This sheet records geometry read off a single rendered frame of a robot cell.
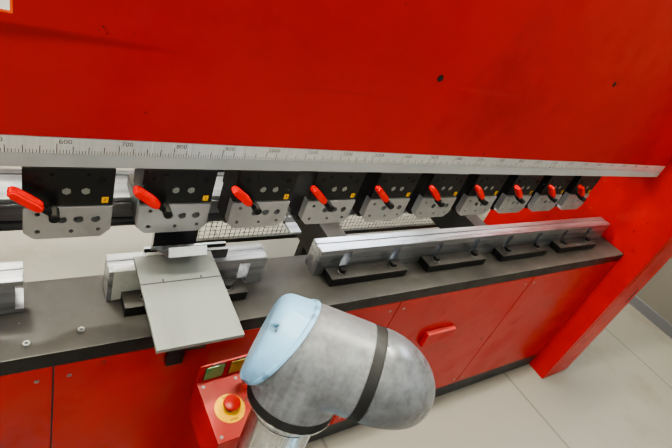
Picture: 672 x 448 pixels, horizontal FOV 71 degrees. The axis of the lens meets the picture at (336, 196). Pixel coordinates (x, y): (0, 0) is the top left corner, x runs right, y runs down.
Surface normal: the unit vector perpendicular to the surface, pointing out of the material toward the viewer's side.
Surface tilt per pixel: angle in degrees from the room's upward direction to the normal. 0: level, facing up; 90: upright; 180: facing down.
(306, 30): 90
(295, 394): 78
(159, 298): 0
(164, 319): 0
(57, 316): 0
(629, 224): 90
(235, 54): 90
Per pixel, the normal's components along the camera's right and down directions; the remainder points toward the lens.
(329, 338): 0.26, -0.59
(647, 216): -0.83, 0.01
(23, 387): 0.45, 0.60
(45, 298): 0.33, -0.80
